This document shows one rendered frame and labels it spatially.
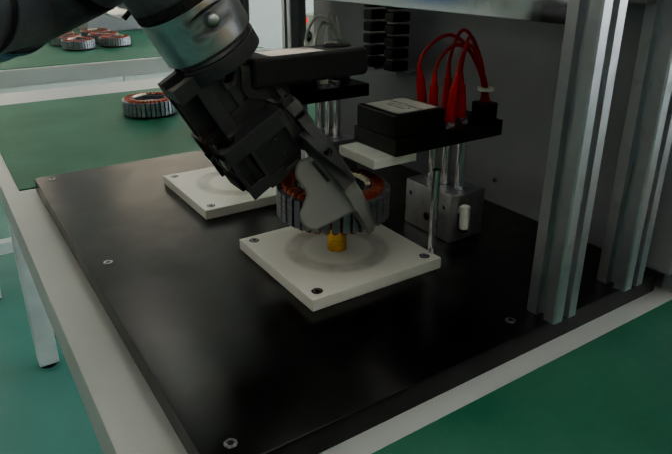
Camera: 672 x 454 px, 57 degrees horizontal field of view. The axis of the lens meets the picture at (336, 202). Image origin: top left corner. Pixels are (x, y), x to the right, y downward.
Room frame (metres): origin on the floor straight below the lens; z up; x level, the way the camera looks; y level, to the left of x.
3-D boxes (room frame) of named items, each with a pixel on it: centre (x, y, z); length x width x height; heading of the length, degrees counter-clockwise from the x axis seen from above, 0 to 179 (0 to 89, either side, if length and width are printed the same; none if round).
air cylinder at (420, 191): (0.65, -0.12, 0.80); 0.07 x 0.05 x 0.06; 33
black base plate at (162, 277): (0.68, 0.05, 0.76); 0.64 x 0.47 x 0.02; 33
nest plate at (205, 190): (0.77, 0.13, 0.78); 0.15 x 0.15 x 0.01; 33
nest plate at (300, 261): (0.57, 0.00, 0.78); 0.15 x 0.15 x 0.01; 33
